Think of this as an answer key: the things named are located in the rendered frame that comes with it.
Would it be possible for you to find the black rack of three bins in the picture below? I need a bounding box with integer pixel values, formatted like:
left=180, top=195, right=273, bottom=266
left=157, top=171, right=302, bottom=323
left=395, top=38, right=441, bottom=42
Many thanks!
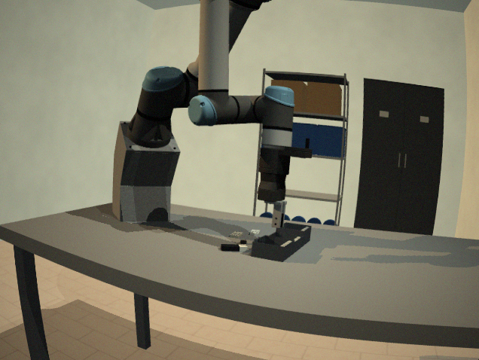
left=251, top=222, right=312, bottom=262

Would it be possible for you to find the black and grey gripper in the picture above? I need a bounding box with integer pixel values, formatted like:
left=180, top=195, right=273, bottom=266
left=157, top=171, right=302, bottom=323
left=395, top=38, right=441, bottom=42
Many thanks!
left=258, top=129, right=313, bottom=228

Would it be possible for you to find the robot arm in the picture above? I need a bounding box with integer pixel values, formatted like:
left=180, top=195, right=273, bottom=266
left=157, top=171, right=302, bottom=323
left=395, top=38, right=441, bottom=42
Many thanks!
left=127, top=0, right=294, bottom=148

